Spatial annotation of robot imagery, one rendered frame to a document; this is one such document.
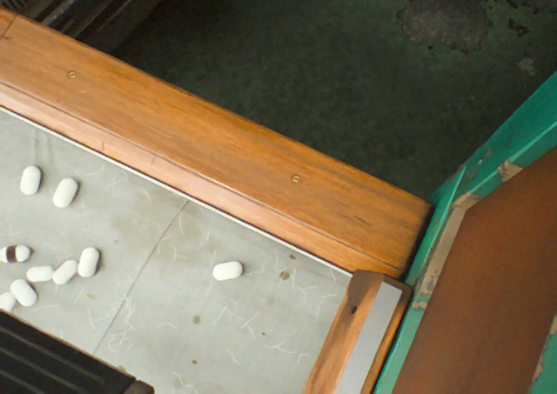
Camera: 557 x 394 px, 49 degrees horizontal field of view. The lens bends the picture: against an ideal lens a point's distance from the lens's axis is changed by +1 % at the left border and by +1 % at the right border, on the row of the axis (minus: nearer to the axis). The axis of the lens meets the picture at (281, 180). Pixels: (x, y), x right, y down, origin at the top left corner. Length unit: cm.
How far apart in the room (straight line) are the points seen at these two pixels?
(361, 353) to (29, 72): 53
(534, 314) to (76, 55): 65
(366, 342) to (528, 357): 31
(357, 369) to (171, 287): 25
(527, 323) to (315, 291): 42
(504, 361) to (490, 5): 151
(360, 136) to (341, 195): 85
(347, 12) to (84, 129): 106
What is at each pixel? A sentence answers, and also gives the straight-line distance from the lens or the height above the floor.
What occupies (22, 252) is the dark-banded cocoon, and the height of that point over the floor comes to 76.
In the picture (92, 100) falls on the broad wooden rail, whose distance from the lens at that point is 81.
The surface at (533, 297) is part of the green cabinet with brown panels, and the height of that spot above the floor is 114.
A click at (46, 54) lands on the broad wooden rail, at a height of 76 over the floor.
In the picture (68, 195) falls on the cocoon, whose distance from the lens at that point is 78.
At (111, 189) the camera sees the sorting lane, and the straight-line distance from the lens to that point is 79.
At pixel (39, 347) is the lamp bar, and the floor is 107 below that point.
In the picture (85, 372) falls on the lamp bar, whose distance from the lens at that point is 43.
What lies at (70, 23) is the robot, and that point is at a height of 29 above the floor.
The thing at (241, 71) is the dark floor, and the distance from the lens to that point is 164.
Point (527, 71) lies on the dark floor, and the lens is 175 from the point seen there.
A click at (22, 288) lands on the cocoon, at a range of 78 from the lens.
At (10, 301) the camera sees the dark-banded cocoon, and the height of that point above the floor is 76.
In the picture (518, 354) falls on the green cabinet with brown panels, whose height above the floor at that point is 115.
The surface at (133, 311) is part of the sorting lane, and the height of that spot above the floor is 74.
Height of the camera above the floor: 148
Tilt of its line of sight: 75 degrees down
